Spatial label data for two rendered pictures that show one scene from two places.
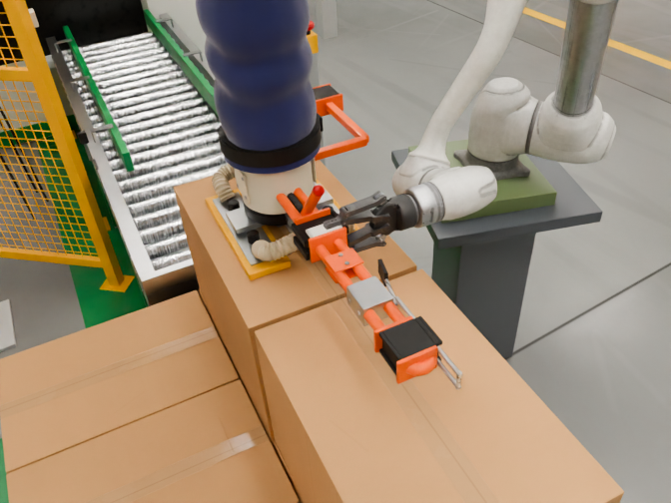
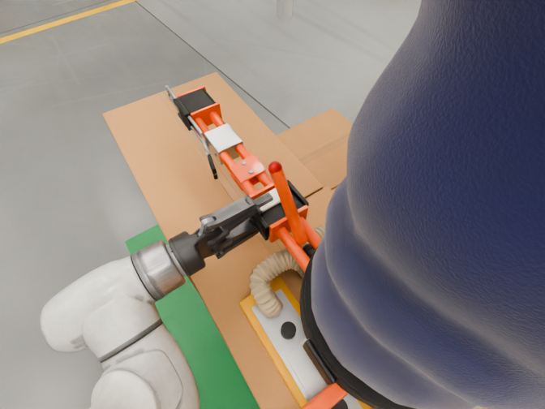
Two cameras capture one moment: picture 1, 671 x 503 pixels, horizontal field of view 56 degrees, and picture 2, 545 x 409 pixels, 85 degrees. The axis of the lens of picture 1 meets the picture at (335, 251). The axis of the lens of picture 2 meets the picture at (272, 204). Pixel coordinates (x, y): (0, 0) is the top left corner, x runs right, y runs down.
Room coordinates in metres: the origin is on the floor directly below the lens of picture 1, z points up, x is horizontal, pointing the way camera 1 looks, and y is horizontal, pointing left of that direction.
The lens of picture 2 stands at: (1.33, -0.04, 1.57)
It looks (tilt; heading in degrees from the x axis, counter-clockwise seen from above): 57 degrees down; 170
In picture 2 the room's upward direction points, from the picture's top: straight up
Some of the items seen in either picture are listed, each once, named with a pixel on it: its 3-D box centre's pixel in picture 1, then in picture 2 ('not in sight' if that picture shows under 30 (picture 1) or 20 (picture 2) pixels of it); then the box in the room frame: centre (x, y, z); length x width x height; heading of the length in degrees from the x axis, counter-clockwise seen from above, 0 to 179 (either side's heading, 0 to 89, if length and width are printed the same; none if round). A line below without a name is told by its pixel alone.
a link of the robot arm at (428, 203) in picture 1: (420, 206); (161, 267); (1.11, -0.19, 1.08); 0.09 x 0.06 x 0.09; 24
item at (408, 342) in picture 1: (404, 348); (199, 107); (0.70, -0.10, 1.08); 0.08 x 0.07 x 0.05; 23
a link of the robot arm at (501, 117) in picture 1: (501, 117); not in sight; (1.67, -0.51, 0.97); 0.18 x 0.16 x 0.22; 63
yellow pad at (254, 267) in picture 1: (244, 225); not in sight; (1.22, 0.21, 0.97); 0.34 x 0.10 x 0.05; 23
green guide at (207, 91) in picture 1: (192, 61); not in sight; (3.11, 0.66, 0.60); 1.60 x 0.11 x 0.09; 24
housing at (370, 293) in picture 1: (369, 300); (224, 144); (0.83, -0.06, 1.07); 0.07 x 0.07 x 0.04; 23
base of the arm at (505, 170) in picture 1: (488, 154); not in sight; (1.69, -0.50, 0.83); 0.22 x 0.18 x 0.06; 12
